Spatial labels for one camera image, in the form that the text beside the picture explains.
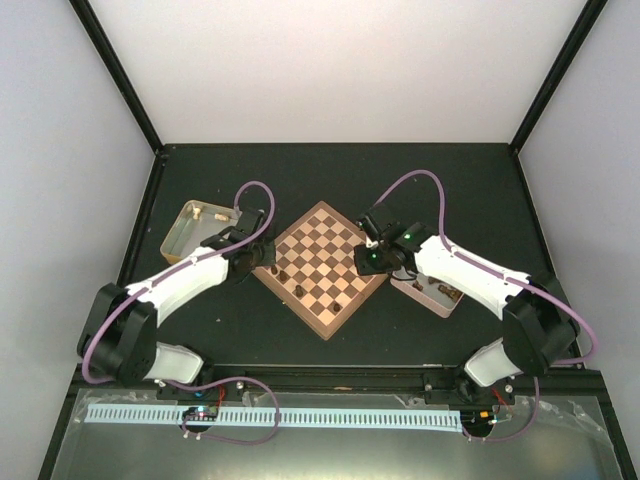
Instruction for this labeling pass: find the wooden chess board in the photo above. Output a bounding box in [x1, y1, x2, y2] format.
[254, 201, 388, 340]

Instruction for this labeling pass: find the black frame rail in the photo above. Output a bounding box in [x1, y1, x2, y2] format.
[74, 362, 621, 401]

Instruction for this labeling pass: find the light chess pieces pile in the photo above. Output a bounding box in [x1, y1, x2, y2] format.
[192, 207, 230, 223]

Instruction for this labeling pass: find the pink tin box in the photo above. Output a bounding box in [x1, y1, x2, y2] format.
[390, 270, 464, 318]

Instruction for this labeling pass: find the dark chess pieces pile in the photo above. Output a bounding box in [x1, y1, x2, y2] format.
[412, 280, 462, 302]

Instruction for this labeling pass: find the light blue cable duct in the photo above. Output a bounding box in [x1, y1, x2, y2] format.
[84, 404, 463, 433]

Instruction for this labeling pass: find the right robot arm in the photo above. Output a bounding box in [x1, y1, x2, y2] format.
[354, 218, 579, 403]

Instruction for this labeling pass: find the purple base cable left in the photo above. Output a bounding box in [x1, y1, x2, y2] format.
[180, 370, 285, 445]

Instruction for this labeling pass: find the yellow tin box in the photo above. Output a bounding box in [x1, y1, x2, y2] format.
[160, 200, 238, 265]

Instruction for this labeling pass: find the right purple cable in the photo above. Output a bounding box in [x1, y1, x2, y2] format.
[374, 169, 600, 444]

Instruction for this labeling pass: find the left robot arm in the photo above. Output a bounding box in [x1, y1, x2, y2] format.
[77, 228, 275, 399]

